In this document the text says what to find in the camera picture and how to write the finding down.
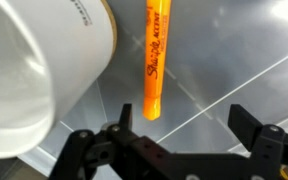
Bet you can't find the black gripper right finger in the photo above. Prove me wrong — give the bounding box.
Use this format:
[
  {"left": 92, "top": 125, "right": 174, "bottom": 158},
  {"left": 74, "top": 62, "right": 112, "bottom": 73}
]
[{"left": 227, "top": 104, "right": 288, "bottom": 180}]

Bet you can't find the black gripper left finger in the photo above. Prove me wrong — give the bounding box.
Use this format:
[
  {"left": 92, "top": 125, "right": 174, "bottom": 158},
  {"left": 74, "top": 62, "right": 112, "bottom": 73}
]
[{"left": 48, "top": 103, "right": 142, "bottom": 180}]

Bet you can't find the orange highlighter marker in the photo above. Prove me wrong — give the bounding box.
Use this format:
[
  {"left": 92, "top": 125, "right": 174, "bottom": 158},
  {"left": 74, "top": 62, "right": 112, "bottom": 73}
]
[{"left": 142, "top": 0, "right": 173, "bottom": 121}]

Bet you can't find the white ceramic mug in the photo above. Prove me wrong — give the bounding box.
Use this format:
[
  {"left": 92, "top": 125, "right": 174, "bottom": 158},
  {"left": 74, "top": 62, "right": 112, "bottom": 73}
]
[{"left": 0, "top": 0, "right": 118, "bottom": 159}]

